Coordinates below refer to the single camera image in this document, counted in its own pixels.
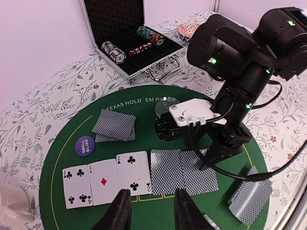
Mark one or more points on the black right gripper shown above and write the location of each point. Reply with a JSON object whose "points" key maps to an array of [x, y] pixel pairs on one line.
{"points": [[227, 141]]}

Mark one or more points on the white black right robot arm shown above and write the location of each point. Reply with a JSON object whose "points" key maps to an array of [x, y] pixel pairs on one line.
{"points": [[245, 61]]}

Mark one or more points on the cream ceramic mug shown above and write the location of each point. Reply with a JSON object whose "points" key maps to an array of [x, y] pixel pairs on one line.
{"points": [[14, 207]]}

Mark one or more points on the front aluminium rail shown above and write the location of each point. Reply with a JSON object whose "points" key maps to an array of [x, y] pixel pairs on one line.
{"points": [[294, 217]]}

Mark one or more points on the poker chip row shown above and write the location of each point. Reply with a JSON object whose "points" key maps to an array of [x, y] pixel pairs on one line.
{"points": [[150, 35], [113, 52]]}

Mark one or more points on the red blue patterned bowl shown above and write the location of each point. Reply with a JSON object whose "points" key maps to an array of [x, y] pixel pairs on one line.
{"points": [[186, 31]]}

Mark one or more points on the dealt blue card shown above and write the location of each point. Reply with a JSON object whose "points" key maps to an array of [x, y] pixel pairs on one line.
{"points": [[197, 181], [249, 199]]}

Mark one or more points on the blue playing card deck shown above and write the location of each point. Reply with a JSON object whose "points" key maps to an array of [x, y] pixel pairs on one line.
{"points": [[114, 126]]}

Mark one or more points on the face up ace diamonds card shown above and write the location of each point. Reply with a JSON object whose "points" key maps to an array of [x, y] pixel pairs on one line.
{"points": [[104, 181]]}

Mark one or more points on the left poker chip row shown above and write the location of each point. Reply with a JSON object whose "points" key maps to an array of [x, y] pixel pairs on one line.
{"points": [[113, 52]]}

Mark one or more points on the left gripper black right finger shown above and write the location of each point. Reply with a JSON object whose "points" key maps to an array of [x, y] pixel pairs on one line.
{"points": [[187, 216]]}

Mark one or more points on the clear dealer button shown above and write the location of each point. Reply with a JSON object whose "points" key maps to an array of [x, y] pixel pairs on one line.
{"points": [[162, 106]]}

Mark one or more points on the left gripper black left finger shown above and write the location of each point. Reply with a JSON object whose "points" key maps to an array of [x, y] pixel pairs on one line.
{"points": [[118, 215]]}

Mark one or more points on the floral white tablecloth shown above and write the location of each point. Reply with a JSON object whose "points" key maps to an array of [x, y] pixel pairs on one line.
{"points": [[30, 125]]}

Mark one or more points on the aluminium poker chip case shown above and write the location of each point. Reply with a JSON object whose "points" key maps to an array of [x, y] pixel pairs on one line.
{"points": [[117, 21]]}

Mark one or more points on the green round poker mat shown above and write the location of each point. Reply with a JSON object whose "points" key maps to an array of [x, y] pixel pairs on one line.
{"points": [[149, 212]]}

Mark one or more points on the purple small blind button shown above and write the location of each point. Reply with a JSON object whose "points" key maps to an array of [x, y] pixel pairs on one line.
{"points": [[84, 146]]}

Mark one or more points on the face down community blue card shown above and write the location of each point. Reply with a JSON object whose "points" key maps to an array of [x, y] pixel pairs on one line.
{"points": [[166, 171]]}

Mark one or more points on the face up two clubs card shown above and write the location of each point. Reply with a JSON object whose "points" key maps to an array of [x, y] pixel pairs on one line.
{"points": [[133, 173]]}

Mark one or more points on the right poker chip row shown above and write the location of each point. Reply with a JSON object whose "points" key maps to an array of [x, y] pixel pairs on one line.
{"points": [[150, 35]]}

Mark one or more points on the face up playing card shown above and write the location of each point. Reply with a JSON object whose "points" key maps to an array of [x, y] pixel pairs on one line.
{"points": [[76, 186]]}

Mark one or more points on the right aluminium frame post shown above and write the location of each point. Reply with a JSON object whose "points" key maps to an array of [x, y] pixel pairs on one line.
{"points": [[216, 5]]}

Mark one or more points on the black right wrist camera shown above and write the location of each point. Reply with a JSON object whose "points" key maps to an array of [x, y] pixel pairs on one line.
{"points": [[185, 115]]}

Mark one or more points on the red dice row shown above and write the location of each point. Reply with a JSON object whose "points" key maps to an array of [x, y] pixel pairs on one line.
{"points": [[140, 49]]}

